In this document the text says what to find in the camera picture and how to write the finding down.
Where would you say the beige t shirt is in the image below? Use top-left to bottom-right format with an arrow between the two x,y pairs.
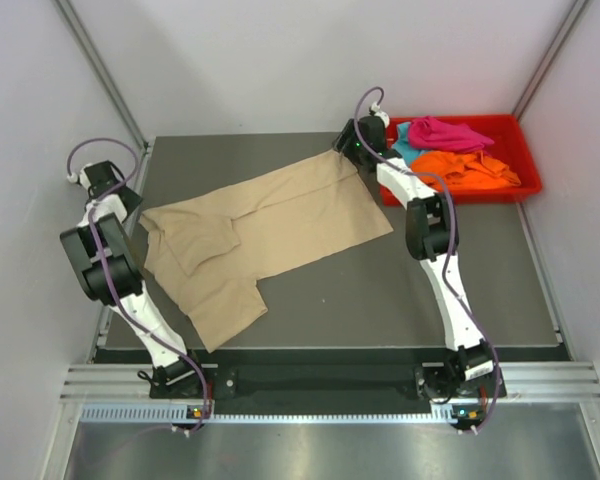
139,151 -> 393,352

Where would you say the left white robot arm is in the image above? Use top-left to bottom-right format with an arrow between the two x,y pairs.
60,161 -> 209,400

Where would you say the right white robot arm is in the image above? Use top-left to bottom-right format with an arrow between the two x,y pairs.
333,111 -> 502,396

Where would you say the light blue t shirt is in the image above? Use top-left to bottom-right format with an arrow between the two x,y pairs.
392,122 -> 426,165

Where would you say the pink t shirt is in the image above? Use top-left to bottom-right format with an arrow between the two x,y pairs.
407,116 -> 495,153

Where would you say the orange t shirt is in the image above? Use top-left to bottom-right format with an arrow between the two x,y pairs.
411,151 -> 521,193

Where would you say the red plastic bin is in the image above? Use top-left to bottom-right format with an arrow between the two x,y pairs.
387,114 -> 542,204

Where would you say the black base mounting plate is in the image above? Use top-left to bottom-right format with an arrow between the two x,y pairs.
137,347 -> 505,416

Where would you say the left aluminium corner post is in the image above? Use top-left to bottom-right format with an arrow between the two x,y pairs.
51,0 -> 149,150

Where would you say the aluminium corner post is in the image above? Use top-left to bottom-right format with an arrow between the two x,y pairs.
51,0 -> 149,150
512,0 -> 592,121

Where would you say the right aluminium corner post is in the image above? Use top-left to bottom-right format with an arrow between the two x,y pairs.
512,0 -> 592,121

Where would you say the aluminium front rail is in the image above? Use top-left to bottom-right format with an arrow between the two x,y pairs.
60,362 -> 600,427

